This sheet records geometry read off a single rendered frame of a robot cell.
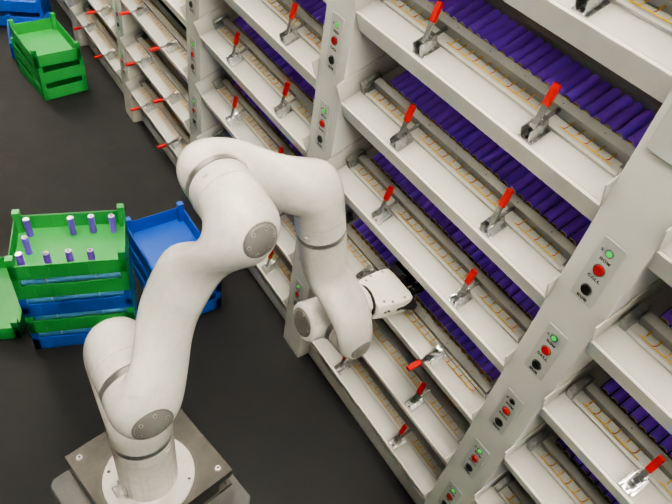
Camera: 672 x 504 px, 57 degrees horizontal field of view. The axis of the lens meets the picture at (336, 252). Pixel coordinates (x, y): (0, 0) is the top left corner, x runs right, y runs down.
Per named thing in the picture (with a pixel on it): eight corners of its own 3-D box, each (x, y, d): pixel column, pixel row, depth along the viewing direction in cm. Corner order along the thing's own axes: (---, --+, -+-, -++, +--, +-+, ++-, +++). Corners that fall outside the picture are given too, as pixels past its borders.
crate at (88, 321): (29, 334, 185) (23, 317, 179) (35, 283, 198) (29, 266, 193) (135, 323, 193) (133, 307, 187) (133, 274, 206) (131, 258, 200)
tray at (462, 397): (472, 427, 134) (472, 414, 126) (321, 244, 166) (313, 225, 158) (543, 372, 137) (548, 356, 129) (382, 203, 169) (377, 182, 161)
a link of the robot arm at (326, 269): (380, 255, 106) (380, 349, 129) (327, 201, 114) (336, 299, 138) (336, 280, 102) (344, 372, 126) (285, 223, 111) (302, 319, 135)
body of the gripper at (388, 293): (378, 307, 130) (417, 293, 136) (351, 274, 135) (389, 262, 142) (368, 330, 135) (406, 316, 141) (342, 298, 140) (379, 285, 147)
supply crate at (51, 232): (10, 281, 168) (3, 261, 162) (18, 229, 181) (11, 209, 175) (127, 271, 176) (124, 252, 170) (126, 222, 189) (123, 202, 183)
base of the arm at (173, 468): (132, 541, 124) (122, 499, 111) (85, 471, 133) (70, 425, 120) (212, 482, 134) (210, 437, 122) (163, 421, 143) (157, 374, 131)
